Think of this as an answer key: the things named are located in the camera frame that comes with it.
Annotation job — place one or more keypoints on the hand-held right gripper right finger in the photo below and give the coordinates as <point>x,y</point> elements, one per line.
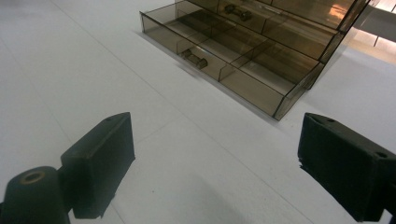
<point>345,168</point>

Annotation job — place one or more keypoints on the large smoked acrylic drawer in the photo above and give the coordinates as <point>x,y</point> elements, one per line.
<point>249,84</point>

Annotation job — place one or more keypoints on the small smoked acrylic drawer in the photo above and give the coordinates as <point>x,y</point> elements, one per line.
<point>289,34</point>

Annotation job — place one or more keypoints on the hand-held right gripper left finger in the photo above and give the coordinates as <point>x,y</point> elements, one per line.
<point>99,161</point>

